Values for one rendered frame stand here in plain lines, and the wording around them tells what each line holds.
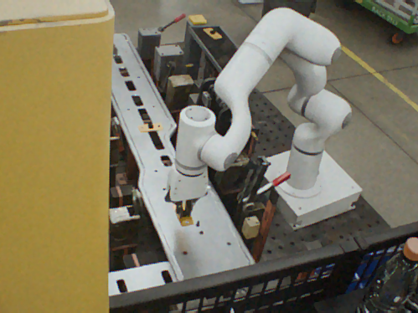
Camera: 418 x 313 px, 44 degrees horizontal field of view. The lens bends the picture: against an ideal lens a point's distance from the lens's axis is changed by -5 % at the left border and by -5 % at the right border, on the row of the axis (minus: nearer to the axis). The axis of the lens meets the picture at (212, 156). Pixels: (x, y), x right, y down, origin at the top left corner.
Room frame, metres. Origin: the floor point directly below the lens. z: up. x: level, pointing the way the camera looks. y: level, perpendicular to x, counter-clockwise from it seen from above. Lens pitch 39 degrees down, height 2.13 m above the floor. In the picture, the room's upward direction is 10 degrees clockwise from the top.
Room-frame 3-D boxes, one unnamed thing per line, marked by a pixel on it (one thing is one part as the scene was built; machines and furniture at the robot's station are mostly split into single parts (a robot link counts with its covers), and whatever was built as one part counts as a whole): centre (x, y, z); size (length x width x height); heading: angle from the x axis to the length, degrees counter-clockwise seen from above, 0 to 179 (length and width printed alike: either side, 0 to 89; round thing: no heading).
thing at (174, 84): (1.70, 0.16, 0.89); 0.13 x 0.11 x 0.38; 118
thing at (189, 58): (2.07, 0.16, 0.92); 0.08 x 0.08 x 0.44; 28
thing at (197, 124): (1.05, 0.05, 1.33); 0.09 x 0.08 x 0.13; 56
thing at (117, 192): (1.16, 0.25, 0.84); 0.11 x 0.08 x 0.29; 118
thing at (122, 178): (1.55, 0.27, 0.84); 0.17 x 0.06 x 0.29; 118
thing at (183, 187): (1.05, 0.05, 1.19); 0.10 x 0.07 x 0.11; 118
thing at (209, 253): (1.50, 0.24, 1.00); 1.38 x 0.22 x 0.02; 28
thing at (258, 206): (1.15, -0.14, 0.88); 0.07 x 0.06 x 0.35; 118
